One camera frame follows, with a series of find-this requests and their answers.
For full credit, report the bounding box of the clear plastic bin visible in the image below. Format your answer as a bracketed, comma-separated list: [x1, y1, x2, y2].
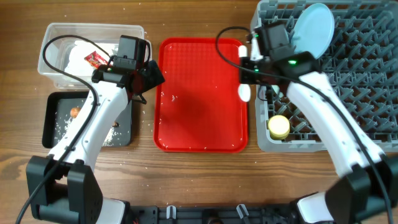
[37, 23, 146, 90]

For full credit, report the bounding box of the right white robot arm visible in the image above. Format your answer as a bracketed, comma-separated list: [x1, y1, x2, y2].
[236, 22, 397, 223]

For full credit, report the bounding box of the red snack wrapper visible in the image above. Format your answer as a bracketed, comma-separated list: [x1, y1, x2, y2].
[84, 51, 108, 68]

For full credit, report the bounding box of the white plastic spoon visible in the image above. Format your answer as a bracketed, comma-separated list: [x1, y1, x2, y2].
[238, 45, 251, 103]

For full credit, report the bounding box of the black waste tray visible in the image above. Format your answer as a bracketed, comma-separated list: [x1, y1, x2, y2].
[42, 91, 133, 148]

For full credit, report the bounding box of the grey dishwasher rack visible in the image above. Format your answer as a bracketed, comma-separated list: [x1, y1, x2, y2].
[255, 1, 397, 152]

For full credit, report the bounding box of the light blue plate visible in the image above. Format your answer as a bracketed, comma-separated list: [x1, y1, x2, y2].
[291, 3, 335, 59]

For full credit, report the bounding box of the yellow plastic cup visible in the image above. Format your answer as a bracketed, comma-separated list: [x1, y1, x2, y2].
[267, 115, 290, 140]

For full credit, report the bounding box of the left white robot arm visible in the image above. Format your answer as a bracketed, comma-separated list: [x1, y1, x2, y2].
[16, 35, 165, 223]

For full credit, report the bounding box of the red plastic tray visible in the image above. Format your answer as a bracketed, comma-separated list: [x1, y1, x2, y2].
[154, 37, 248, 153]

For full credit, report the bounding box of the white napkin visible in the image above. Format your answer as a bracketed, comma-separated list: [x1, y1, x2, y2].
[64, 40, 118, 76]

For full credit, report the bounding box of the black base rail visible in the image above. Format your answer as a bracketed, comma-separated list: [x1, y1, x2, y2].
[126, 204, 300, 224]

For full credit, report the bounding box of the white rice pile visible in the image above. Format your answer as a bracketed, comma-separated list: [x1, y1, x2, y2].
[51, 112, 120, 146]

